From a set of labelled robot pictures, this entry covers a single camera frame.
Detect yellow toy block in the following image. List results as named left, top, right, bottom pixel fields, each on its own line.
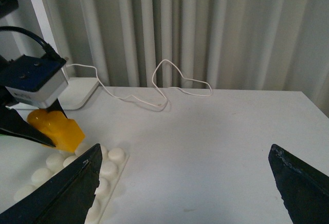
left=27, top=109, right=85, bottom=153

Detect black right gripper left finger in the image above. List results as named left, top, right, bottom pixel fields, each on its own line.
left=1, top=143, right=102, bottom=223

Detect black camera cable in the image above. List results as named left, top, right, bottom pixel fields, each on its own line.
left=0, top=26, right=65, bottom=63

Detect white studded base plate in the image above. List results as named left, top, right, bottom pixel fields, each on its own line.
left=13, top=142, right=129, bottom=223

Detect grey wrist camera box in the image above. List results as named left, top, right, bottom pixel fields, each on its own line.
left=1, top=55, right=68, bottom=109

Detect grey pleated curtain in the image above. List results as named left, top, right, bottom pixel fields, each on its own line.
left=0, top=0, right=329, bottom=119

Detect white desk lamp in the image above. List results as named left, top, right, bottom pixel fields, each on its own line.
left=5, top=0, right=98, bottom=110

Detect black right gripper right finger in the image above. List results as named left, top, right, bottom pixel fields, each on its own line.
left=268, top=144, right=328, bottom=223

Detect white lamp cable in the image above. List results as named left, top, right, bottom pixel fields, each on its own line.
left=65, top=59, right=213, bottom=111

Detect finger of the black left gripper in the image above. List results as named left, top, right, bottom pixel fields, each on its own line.
left=1, top=106, right=56, bottom=147
left=47, top=99, right=67, bottom=119

